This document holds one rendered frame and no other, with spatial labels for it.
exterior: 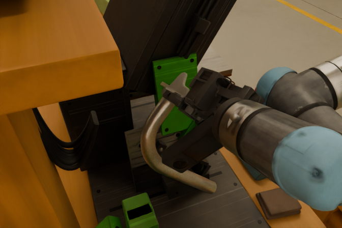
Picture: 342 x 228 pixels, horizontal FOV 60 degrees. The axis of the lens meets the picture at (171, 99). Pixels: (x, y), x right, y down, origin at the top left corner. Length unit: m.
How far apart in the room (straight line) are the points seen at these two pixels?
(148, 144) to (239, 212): 0.40
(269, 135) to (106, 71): 0.18
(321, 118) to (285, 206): 0.50
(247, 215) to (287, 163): 0.59
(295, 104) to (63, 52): 0.32
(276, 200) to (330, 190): 0.59
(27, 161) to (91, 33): 0.23
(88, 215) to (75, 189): 0.10
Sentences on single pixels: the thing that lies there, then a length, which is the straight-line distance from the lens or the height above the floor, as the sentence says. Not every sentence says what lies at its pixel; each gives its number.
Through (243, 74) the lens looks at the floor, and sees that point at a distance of 2.96.
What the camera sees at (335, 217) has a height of 0.74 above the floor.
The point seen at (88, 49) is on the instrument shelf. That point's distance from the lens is 0.24.
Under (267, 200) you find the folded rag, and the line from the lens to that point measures 0.89.
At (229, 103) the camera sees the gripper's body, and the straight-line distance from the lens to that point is 0.40.
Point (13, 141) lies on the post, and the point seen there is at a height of 1.39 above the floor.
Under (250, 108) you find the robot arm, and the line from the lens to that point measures 0.37.
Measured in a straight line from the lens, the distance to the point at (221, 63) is 0.98.
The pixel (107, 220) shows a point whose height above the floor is 1.15.
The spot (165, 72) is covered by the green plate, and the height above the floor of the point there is 1.24.
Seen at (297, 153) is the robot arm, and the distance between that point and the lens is 0.30.
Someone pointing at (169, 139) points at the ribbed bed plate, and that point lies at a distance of 0.84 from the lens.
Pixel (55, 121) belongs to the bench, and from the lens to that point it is 1.19.
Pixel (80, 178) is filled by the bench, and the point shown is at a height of 0.88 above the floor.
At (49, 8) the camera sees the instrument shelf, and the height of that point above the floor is 1.54.
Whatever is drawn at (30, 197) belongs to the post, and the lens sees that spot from 0.49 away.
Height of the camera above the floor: 1.66
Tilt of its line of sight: 40 degrees down
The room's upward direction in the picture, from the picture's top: straight up
